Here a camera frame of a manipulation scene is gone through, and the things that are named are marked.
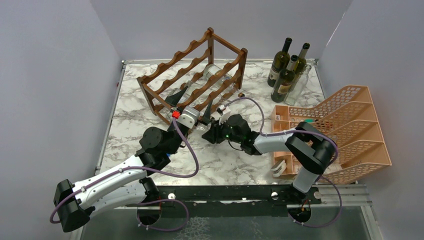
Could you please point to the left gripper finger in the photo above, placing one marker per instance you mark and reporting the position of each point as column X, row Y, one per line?
column 174, row 99
column 206, row 118

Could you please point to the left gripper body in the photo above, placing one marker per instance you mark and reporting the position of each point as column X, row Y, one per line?
column 196, row 122

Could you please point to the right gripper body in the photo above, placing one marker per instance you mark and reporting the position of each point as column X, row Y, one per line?
column 220, row 133

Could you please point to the clear bottle with neck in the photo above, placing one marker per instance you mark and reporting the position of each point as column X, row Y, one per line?
column 216, row 102

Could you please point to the green wine bottle white label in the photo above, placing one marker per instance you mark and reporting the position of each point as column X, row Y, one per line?
column 286, row 78

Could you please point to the green wine bottle black cap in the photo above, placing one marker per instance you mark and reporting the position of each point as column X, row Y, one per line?
column 280, row 62

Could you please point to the green wine bottle silver cap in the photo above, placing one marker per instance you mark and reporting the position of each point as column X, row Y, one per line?
column 301, row 61

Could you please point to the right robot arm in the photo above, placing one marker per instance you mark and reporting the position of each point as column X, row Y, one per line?
column 313, row 150

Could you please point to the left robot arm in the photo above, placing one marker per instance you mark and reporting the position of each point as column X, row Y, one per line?
column 128, row 182

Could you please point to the clear bottle blue label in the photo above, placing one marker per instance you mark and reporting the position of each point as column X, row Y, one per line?
column 212, row 70

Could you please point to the orange plastic compartment tray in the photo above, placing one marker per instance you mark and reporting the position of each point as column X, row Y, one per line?
column 281, row 121

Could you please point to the teal item in tray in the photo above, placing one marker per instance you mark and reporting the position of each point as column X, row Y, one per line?
column 310, row 120

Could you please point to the orange plastic file organizer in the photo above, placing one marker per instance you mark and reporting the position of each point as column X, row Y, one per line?
column 349, row 118

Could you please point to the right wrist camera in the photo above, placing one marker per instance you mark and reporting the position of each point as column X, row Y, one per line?
column 224, row 113

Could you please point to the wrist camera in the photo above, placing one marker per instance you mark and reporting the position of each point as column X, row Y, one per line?
column 224, row 113
column 188, row 117

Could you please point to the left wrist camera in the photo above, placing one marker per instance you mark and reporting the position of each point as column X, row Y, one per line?
column 188, row 117

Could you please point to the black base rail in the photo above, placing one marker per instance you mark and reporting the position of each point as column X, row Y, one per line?
column 216, row 201

